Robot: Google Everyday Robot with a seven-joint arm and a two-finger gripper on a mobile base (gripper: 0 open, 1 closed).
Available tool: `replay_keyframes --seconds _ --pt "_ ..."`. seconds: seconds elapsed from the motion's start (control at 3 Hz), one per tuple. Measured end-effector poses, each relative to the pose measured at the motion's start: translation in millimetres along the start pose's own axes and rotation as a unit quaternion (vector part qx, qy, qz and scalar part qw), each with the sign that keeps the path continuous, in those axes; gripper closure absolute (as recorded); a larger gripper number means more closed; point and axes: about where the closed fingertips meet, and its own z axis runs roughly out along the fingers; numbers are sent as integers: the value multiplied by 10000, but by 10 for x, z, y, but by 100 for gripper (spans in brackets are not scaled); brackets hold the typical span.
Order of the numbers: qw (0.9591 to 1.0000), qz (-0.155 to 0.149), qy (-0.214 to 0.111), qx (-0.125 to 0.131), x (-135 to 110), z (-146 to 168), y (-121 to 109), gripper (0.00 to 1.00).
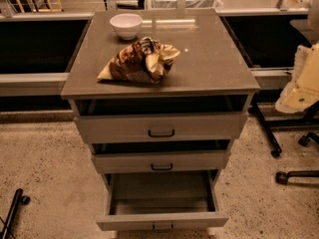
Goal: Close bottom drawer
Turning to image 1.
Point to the grey bottom drawer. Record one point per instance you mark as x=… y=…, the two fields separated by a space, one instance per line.
x=162 y=201

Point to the grey drawer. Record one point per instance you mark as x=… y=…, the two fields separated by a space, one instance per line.
x=160 y=119
x=161 y=156
x=162 y=201

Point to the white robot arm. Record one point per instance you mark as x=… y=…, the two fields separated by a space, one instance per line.
x=302 y=91

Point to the grey top drawer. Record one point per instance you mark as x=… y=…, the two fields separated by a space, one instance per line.
x=160 y=119

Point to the grey drawer cabinet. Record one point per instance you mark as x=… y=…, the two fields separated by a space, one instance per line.
x=209 y=63

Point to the grey middle drawer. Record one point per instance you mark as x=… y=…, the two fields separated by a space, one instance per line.
x=161 y=156

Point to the brown crumpled snack bag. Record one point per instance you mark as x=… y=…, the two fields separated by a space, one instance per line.
x=145 y=61

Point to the white bowl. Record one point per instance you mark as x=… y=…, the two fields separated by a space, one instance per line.
x=127 y=25

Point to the black caster leg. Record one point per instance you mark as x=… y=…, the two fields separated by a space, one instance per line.
x=282 y=177

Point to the black wheeled stand base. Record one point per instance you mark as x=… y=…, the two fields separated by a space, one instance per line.
x=307 y=121

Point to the black stand leg left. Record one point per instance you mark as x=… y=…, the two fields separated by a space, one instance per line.
x=19 y=199

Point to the wire basket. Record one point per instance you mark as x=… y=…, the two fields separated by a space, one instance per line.
x=190 y=4

